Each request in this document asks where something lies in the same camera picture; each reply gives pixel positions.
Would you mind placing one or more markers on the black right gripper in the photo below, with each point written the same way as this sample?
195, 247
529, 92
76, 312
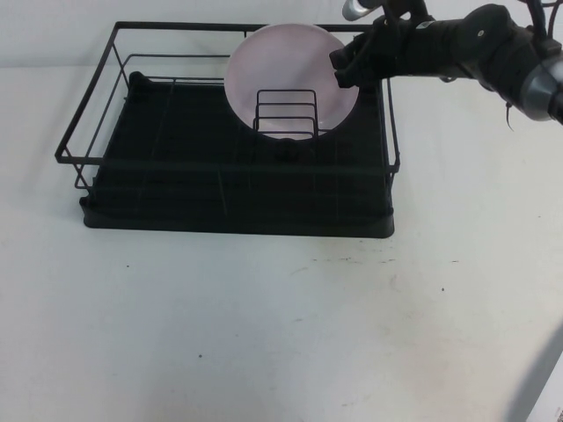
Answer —
404, 50

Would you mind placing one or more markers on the pink round plate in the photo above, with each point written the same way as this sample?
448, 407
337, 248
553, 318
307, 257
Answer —
281, 61

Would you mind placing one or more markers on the black zip tie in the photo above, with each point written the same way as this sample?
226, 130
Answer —
508, 115

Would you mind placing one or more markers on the black plastic drip tray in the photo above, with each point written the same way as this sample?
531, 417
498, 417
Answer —
198, 198

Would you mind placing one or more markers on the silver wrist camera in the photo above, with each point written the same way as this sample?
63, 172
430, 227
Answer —
358, 8

